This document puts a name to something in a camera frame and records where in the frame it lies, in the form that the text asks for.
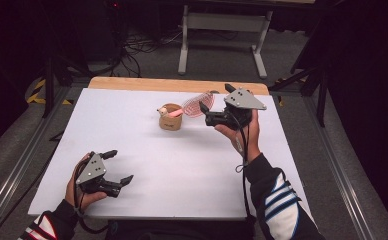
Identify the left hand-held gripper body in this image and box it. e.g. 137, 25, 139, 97
75, 151, 123, 198

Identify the dark device with red light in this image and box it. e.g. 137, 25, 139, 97
103, 0, 130, 60

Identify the aluminium floor rail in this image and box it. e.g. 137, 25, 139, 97
301, 95, 376, 240
0, 85, 80, 236

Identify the black metal stand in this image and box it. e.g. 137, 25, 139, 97
41, 54, 95, 119
269, 31, 330, 128

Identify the pink hairbrush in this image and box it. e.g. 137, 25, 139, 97
167, 91, 216, 119

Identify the beige cup with animal figure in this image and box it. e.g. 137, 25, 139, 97
156, 102, 184, 132

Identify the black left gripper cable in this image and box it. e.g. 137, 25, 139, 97
72, 156, 111, 234

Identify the bundle of black floor cables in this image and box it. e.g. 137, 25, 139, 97
108, 28, 185, 78

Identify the yellow black hazard tape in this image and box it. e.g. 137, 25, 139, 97
273, 76, 309, 108
26, 77, 74, 106

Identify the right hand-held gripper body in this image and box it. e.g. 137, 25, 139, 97
204, 87, 268, 132

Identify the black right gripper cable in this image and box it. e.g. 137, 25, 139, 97
226, 111, 254, 223

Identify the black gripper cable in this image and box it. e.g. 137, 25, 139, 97
72, 156, 111, 234
226, 111, 254, 223

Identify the person's lap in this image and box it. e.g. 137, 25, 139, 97
104, 219, 260, 240

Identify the person's right hand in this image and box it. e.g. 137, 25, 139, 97
214, 108, 262, 164

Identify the person's left hand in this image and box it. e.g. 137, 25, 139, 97
64, 152, 109, 212

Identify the grey metal table frame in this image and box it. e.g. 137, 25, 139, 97
177, 0, 274, 80

